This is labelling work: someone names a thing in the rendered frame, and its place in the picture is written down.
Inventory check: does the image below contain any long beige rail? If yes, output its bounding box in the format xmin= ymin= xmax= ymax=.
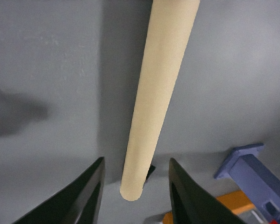
xmin=120 ymin=0 xmax=200 ymax=201

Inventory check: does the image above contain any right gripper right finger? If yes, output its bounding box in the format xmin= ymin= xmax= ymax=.
xmin=168 ymin=158 xmax=247 ymax=224

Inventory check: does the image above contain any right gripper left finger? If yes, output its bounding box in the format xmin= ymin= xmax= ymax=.
xmin=12 ymin=157 xmax=106 ymax=224

